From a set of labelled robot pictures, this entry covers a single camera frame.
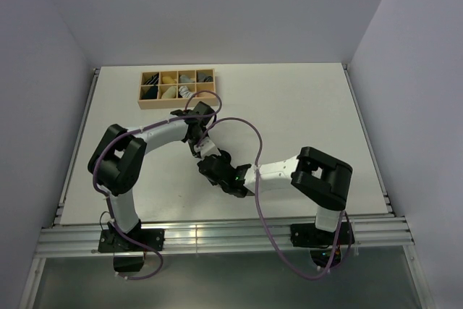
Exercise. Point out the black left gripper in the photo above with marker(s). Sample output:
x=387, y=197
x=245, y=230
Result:
x=193, y=151

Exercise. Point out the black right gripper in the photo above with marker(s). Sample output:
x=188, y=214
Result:
x=223, y=157

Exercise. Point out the wooden compartment box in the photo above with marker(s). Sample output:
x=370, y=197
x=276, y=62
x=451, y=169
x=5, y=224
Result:
x=177, y=88

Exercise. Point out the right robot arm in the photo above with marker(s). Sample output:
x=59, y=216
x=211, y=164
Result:
x=323, y=179

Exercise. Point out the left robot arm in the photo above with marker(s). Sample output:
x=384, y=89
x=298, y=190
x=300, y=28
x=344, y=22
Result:
x=117, y=161

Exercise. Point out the cream rolled socks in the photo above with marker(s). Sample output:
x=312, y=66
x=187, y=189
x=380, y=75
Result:
x=170, y=93

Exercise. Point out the dark grey rolled socks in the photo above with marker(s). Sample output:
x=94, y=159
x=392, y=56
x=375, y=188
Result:
x=203, y=77

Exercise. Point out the grey yellow rolled socks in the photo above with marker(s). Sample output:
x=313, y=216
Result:
x=184, y=79

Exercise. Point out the dark teal rolled socks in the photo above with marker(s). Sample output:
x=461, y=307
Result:
x=151, y=93

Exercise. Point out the black striped rolled socks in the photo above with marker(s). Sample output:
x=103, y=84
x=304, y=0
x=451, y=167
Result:
x=153, y=80

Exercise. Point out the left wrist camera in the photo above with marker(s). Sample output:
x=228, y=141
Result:
x=203, y=113

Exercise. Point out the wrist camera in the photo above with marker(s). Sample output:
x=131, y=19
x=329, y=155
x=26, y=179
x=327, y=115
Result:
x=203, y=113
x=206, y=148

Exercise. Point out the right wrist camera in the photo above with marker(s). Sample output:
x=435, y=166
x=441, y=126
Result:
x=206, y=148

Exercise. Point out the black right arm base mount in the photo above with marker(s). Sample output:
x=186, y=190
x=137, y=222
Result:
x=306, y=235

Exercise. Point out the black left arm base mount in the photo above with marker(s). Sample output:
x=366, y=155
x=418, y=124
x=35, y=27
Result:
x=112, y=242

